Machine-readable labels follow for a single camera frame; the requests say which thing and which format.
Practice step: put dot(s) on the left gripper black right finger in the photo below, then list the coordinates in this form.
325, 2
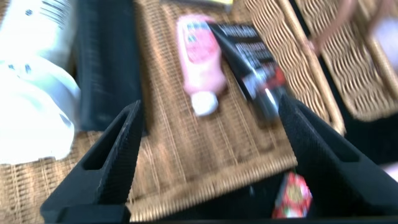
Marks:
335, 174

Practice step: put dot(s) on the black leather glasses case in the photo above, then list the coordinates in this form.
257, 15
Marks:
109, 62

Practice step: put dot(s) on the black tablecloth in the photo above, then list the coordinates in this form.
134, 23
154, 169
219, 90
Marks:
373, 140

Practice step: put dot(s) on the red Hi-Chew candy pack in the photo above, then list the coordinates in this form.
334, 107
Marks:
292, 199

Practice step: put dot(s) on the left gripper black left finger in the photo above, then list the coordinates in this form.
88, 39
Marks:
105, 174

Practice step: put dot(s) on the pink tube white cap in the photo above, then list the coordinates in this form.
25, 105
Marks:
202, 62

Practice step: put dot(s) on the black tube red label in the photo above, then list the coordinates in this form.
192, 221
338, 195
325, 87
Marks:
252, 62

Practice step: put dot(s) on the pink peach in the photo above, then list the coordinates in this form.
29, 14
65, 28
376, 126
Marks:
387, 43

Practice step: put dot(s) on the white round plastic container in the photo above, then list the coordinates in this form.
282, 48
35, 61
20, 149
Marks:
34, 124

